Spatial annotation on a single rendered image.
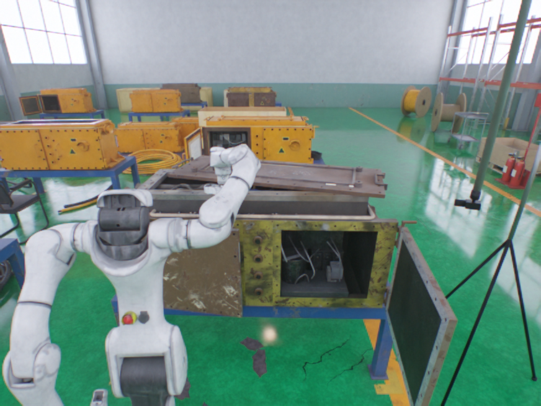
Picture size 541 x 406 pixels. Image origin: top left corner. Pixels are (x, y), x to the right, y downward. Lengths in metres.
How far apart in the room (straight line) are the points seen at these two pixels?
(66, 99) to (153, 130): 4.71
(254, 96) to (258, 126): 5.85
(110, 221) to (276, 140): 3.53
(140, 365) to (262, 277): 0.91
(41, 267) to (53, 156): 4.33
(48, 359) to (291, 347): 1.91
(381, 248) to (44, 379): 1.50
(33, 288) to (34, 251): 0.10
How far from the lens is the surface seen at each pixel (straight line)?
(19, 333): 0.99
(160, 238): 0.85
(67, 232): 1.01
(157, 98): 10.70
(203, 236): 0.89
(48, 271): 1.00
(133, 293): 0.97
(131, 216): 0.86
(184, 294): 1.90
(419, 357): 1.50
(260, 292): 1.88
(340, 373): 2.52
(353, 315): 2.10
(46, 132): 5.21
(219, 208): 0.89
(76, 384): 2.75
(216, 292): 1.81
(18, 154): 5.54
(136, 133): 8.12
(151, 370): 1.10
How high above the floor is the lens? 1.97
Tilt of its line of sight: 24 degrees down
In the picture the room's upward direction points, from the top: straight up
